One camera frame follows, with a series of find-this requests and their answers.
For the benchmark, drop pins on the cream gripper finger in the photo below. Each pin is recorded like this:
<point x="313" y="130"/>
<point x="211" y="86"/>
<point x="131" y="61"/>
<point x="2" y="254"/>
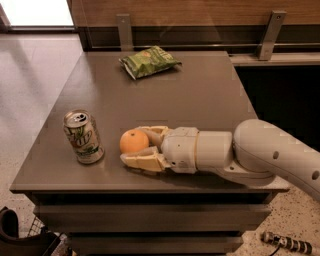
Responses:
<point x="155" y="134"/>
<point x="149" y="159"/>

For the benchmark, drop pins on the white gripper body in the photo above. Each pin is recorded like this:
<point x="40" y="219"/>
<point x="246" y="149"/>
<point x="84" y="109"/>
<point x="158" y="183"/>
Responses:
<point x="180" y="149"/>

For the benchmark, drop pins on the orange fruit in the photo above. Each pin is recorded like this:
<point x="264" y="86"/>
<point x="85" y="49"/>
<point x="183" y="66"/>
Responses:
<point x="133" y="140"/>

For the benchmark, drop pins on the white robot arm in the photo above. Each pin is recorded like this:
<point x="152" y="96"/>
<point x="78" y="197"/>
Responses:
<point x="251" y="155"/>

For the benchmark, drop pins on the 7up soda can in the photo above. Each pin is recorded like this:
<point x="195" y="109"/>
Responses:
<point x="81" y="131"/>

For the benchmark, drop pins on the green chip bag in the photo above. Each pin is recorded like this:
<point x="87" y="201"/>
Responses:
<point x="148" y="62"/>

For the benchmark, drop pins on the black striped cylinder tool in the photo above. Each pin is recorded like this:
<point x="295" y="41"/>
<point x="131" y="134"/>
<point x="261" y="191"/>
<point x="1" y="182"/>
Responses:
<point x="288" y="243"/>

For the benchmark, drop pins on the left metal bracket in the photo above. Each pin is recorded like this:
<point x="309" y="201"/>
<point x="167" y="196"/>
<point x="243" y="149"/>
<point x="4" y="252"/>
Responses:
<point x="125" y="32"/>

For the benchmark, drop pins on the metal bracket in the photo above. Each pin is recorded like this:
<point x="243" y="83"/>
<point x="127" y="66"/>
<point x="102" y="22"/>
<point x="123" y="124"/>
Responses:
<point x="271" y="32"/>
<point x="125" y="32"/>

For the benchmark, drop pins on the right metal bracket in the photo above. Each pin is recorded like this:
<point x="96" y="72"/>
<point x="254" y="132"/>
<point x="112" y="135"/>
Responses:
<point x="271" y="32"/>

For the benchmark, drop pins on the wire basket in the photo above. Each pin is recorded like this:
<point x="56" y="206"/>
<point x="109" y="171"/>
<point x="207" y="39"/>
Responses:
<point x="36" y="227"/>

